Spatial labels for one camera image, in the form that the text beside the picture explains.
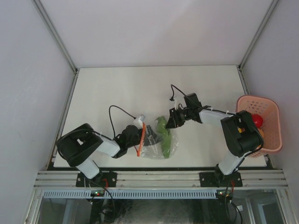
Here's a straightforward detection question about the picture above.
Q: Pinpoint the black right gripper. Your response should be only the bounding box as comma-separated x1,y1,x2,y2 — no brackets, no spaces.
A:
165,106,192,129

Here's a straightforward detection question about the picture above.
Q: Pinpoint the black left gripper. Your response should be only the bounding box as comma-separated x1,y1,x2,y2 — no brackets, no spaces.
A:
126,125,163,148

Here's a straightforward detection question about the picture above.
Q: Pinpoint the clear zip top bag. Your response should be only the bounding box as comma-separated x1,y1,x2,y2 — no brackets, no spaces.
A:
135,116,178,160

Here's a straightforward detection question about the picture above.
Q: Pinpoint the green fake leafy vegetable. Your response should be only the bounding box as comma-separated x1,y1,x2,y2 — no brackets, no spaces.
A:
156,116,172,159

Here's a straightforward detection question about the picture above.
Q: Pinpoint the red fake apple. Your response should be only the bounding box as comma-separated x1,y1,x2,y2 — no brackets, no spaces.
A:
251,114,263,128

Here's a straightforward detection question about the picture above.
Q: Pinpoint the orange fake peach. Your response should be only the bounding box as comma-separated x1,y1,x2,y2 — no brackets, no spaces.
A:
258,128,264,138

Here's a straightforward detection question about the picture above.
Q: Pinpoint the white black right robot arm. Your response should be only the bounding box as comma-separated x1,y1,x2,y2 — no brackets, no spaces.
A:
166,93,264,187

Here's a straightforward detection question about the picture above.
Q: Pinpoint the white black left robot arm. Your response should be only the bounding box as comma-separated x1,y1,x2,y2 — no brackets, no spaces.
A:
56,123,163,187

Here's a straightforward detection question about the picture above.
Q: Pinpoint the pink plastic basket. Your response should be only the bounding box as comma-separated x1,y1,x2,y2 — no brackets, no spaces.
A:
236,95,283,158

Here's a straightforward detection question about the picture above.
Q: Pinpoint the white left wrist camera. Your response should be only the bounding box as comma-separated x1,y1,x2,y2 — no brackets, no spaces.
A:
133,114,145,128

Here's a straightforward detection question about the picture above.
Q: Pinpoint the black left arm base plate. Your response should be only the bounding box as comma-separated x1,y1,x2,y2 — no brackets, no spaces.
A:
76,172,117,188

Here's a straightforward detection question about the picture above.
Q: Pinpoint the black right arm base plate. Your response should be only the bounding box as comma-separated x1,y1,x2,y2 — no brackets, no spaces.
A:
199,172,243,187

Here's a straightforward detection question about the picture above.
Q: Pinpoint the aluminium corner frame post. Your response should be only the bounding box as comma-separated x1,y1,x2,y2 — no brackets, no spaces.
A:
237,0,281,72

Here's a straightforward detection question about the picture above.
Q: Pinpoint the perforated grey cable duct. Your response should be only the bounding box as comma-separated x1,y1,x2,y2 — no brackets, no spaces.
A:
43,189,217,199

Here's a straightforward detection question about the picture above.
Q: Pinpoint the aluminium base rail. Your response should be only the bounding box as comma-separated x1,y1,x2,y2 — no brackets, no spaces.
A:
34,170,288,189

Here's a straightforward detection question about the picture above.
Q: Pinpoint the left aluminium corner post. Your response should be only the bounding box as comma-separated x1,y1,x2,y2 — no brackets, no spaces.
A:
31,0,79,75

